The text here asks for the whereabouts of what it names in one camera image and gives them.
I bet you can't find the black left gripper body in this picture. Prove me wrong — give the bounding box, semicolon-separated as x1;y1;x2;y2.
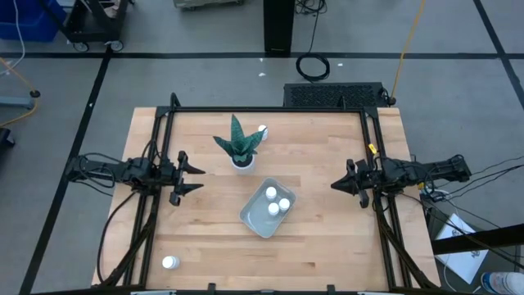
157;150;190;207

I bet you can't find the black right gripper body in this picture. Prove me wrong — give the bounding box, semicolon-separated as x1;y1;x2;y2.
346;158;385;210

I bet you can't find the grey plastic basket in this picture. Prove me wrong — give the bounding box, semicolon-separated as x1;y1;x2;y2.
239;176;298;239

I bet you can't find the white plant pot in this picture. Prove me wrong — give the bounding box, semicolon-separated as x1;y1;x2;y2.
230;153;258;175

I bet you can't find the green snake plant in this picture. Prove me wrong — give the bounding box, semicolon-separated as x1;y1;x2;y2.
212;113;267;163

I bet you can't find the black perforated computer case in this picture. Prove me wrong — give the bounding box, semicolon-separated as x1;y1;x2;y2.
282;82;388;109

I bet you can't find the black beam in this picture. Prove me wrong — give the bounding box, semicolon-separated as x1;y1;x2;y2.
431;223;524;256

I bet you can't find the white paper sheet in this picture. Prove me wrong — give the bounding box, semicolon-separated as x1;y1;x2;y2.
433;212;490;286

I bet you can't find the black floor object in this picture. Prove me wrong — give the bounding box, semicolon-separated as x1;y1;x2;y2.
0;127;16;149

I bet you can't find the black pillar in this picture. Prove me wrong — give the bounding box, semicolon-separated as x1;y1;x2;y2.
263;0;296;54

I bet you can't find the black wheeled cart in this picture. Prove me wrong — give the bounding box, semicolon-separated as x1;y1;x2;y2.
38;0;134;53

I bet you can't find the grey stand base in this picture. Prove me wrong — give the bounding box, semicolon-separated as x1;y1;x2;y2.
0;96;36;110

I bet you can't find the person's shoe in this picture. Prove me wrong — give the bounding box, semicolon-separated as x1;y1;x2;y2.
481;271;524;295

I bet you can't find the blue storage bin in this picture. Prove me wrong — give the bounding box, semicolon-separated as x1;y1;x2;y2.
0;0;66;43

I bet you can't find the black metal table frame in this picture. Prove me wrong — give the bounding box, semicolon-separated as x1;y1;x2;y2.
97;92;441;294

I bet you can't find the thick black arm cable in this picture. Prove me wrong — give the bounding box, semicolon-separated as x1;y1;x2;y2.
96;190;138;284

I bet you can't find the coiled black cable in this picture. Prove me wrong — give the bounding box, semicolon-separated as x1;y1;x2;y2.
294;0;332;83

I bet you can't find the thin black power cable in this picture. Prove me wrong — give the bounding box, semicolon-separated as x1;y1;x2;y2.
470;155;524;178

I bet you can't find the yellow hanging cable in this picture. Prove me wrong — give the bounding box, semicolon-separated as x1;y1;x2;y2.
390;0;427;102

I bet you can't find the orange floor cable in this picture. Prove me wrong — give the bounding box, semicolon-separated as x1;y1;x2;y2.
0;57;40;128

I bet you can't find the white floor cable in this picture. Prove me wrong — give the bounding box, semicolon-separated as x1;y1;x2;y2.
0;0;26;77

